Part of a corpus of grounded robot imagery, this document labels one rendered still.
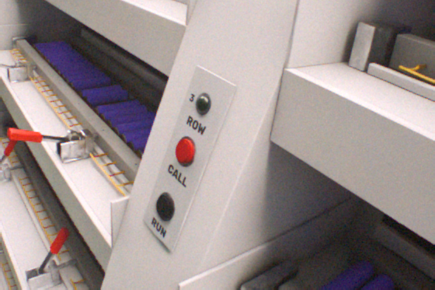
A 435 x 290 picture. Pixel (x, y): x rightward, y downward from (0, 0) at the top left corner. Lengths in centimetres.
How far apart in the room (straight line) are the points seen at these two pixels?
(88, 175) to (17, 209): 29
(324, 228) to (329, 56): 17
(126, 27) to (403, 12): 23
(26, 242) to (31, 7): 47
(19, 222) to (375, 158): 58
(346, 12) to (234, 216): 14
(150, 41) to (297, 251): 21
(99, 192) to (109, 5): 19
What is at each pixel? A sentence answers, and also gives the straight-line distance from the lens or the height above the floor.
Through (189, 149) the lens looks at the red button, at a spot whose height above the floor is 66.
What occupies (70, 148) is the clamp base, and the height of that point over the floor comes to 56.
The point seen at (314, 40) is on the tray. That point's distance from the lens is 23.
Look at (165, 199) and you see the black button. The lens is 28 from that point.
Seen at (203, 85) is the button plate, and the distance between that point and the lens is 26.
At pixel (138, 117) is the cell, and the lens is 53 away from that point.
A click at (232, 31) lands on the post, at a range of 26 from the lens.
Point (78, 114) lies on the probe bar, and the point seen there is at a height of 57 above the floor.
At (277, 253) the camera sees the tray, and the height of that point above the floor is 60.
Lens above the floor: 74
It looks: 14 degrees down
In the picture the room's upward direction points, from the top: 21 degrees clockwise
